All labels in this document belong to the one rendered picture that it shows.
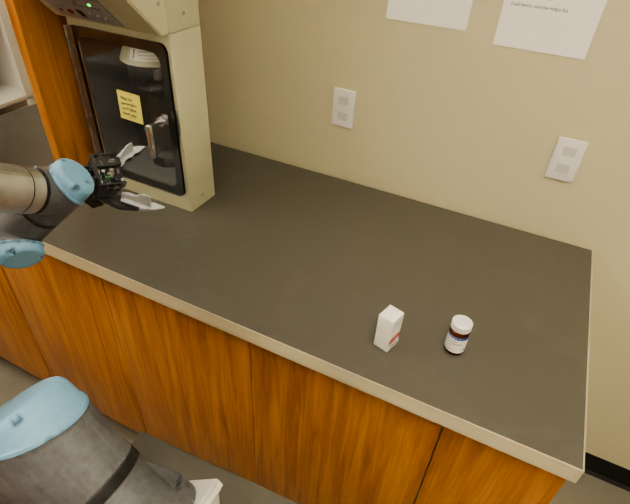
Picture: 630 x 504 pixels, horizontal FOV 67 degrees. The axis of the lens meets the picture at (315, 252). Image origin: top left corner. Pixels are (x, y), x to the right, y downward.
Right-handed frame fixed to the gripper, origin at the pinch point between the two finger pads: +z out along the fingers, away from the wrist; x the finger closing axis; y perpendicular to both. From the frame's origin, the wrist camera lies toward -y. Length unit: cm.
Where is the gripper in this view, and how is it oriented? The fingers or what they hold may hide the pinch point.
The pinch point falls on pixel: (154, 178)
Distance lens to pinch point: 114.8
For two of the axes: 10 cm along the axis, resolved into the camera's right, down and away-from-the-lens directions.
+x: -3.5, -9.2, 1.6
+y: 5.2, -3.3, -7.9
